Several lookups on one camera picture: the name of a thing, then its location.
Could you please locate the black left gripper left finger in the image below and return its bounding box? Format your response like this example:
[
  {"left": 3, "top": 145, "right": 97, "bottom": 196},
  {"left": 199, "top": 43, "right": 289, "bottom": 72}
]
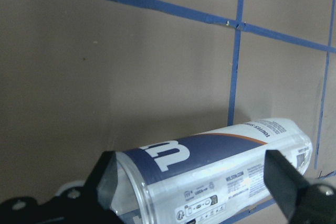
[{"left": 84, "top": 151, "right": 117, "bottom": 208}]

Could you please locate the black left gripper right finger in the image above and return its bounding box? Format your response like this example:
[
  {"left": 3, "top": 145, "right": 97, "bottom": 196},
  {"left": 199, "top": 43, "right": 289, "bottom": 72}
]
[{"left": 264, "top": 150, "right": 310, "bottom": 220}]

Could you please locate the white blue tennis ball can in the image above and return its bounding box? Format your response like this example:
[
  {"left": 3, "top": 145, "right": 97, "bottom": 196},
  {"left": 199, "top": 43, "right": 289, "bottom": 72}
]
[{"left": 103, "top": 118, "right": 312, "bottom": 223}]

